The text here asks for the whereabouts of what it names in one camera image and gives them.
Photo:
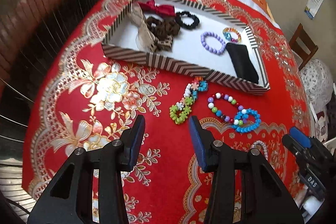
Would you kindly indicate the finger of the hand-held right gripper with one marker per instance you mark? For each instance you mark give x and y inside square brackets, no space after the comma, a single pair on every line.
[292,145]
[300,136]

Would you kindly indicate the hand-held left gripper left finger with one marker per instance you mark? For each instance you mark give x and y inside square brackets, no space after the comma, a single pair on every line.
[135,140]

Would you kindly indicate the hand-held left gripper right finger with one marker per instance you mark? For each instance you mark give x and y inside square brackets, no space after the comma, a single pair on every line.
[198,140]

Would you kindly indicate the black pouch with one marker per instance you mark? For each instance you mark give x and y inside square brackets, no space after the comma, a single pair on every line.
[241,61]

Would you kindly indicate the striped shallow box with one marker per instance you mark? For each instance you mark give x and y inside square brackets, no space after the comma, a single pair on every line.
[189,48]

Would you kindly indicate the leopard print hair clip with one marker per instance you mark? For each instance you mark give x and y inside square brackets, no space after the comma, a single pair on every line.
[164,44]

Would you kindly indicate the brown scrunchie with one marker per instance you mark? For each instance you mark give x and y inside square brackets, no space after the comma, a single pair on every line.
[162,27]

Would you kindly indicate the black scrunchie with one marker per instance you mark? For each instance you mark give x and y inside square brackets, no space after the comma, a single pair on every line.
[178,18]

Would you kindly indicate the beige mesh bow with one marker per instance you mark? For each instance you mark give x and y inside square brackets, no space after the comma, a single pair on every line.
[139,16]

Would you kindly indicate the red floral tablecloth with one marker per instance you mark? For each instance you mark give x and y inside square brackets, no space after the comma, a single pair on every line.
[172,161]

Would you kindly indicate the white floral cloth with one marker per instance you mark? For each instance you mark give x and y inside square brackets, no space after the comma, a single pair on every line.
[317,77]

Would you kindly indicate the wooden chair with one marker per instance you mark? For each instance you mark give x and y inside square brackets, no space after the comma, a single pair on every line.
[302,35]

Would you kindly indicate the wooden radiator cover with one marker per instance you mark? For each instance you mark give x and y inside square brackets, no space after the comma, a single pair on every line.
[52,3]

